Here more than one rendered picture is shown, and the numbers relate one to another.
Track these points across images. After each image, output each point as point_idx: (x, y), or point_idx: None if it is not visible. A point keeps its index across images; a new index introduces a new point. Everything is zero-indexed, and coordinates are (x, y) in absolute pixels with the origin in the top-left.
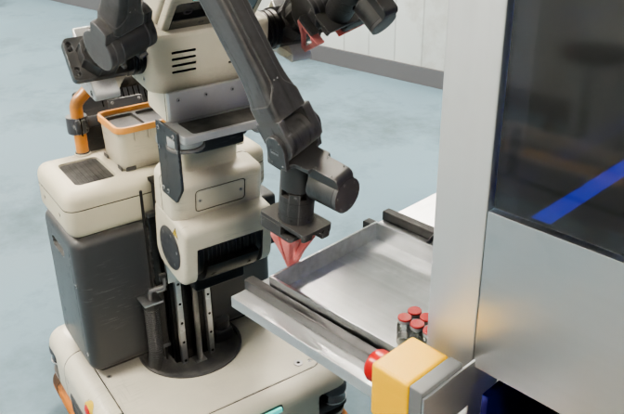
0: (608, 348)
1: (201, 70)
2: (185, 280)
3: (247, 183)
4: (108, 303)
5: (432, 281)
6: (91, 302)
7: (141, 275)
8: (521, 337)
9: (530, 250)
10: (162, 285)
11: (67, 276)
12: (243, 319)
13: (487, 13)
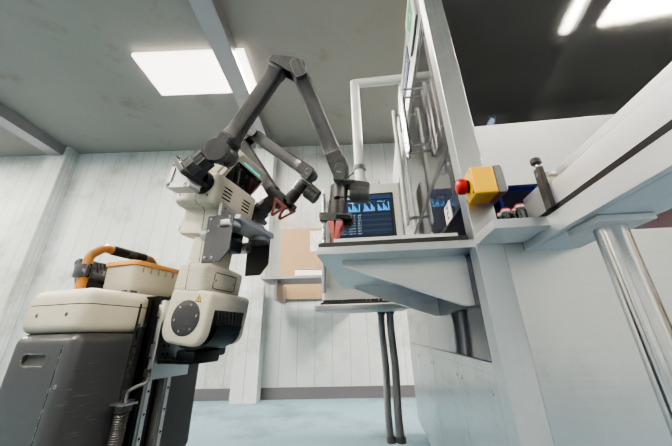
0: (535, 149)
1: (231, 204)
2: (199, 337)
3: (236, 282)
4: (78, 410)
5: (459, 161)
6: (64, 405)
7: (115, 385)
8: (504, 162)
9: (494, 131)
10: (145, 380)
11: (33, 390)
12: None
13: (454, 76)
